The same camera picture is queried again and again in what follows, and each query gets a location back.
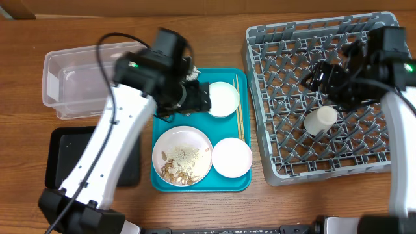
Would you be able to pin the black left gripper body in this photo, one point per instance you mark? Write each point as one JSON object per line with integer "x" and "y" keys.
{"x": 195, "y": 100}

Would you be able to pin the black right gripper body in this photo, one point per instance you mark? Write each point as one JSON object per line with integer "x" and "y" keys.
{"x": 345, "y": 88}

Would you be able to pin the white bowl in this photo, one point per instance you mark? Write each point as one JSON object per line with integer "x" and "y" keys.
{"x": 224, "y": 99}

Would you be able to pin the white paper cup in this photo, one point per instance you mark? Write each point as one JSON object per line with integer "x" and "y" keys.
{"x": 321, "y": 119}

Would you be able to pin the pink small bowl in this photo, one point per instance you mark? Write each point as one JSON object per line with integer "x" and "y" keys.
{"x": 232, "y": 157}

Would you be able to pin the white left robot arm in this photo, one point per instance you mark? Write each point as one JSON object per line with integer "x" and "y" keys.
{"x": 154, "y": 81}

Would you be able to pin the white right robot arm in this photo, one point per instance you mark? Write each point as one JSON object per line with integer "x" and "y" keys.
{"x": 380, "y": 70}

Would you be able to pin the grey dishwasher rack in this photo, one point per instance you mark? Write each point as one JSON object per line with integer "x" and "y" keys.
{"x": 277, "y": 57}

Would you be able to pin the crumpled white tissue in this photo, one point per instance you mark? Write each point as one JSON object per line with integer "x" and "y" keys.
{"x": 194, "y": 74}

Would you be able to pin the wooden chopstick left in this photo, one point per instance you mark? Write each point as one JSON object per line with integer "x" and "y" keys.
{"x": 238, "y": 116}

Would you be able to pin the wooden chopstick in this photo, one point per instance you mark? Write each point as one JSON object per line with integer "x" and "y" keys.
{"x": 240, "y": 107}
{"x": 238, "y": 116}

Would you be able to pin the wooden chopstick right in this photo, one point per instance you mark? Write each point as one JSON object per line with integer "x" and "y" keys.
{"x": 240, "y": 107}

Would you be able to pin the teal plastic tray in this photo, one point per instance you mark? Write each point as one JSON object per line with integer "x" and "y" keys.
{"x": 215, "y": 129}

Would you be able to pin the pink plate with food scraps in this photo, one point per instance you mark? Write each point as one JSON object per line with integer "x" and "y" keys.
{"x": 182, "y": 156}

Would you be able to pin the clear plastic bin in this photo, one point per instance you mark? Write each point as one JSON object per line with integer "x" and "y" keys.
{"x": 72, "y": 83}

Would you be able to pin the black plastic tray bin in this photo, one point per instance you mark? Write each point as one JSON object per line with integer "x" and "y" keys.
{"x": 66, "y": 147}

